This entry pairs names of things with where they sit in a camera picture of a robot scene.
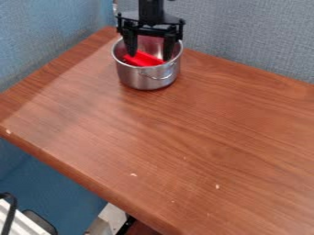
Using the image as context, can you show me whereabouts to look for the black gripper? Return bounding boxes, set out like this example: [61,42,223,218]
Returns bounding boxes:
[115,11,186,62]

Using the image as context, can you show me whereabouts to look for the red plastic block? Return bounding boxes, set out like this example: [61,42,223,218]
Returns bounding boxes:
[123,50,164,67]

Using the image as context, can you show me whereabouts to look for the small metal pot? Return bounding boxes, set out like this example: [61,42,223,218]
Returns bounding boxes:
[112,38,183,91]

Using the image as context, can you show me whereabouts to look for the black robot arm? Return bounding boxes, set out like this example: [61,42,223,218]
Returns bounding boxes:
[116,0,186,61]

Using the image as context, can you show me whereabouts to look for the white box under table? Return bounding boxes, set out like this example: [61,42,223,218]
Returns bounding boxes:
[83,203,127,235]

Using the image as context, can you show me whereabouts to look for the white ribbed appliance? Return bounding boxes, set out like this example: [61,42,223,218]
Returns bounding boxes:
[0,199,52,235]

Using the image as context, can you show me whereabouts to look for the black cable loop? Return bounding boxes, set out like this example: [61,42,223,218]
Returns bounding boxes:
[0,192,20,235]

